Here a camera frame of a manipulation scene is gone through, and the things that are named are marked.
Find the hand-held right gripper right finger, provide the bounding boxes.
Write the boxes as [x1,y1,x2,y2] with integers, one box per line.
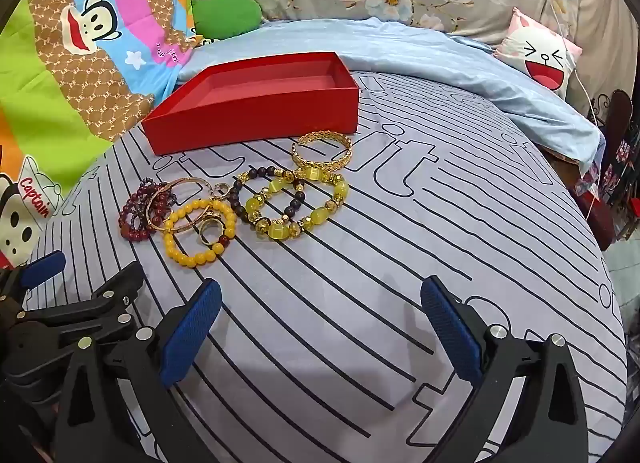
[420,275,591,463]

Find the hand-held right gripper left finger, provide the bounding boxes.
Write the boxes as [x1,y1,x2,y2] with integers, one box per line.
[52,278,223,463]

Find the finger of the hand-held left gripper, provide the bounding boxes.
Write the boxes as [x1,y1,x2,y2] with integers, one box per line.
[0,249,67,314]
[10,260,146,350]

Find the dark red bead bracelet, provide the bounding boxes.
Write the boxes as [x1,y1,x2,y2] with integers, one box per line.
[120,188,171,244]

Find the small garnet bead bracelet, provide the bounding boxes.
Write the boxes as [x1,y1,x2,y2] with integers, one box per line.
[119,178,176,224]

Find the thin gold bangle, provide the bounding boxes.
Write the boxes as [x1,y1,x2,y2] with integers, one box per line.
[146,177,213,233]

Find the yellow glass bead bracelet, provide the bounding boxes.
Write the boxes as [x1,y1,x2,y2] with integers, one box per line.
[243,166,350,241]

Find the gold woven bangle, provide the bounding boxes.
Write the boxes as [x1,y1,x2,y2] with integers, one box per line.
[291,132,353,174]

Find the red cardboard box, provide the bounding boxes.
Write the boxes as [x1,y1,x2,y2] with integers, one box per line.
[140,52,361,156]

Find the cartoon monkey blanket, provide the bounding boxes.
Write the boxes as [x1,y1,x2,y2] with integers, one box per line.
[0,0,201,269]

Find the light blue blanket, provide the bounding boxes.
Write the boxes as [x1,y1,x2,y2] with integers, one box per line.
[175,18,608,174]

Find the green pillow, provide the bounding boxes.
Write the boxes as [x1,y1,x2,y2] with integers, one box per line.
[191,0,263,40]

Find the cartoon face pillow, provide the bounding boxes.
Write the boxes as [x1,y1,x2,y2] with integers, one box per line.
[492,7,583,100]

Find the yellow round bead bracelet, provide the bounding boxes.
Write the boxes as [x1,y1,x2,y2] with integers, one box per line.
[163,198,238,269]

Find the gold ring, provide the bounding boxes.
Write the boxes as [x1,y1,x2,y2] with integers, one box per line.
[192,220,219,246]

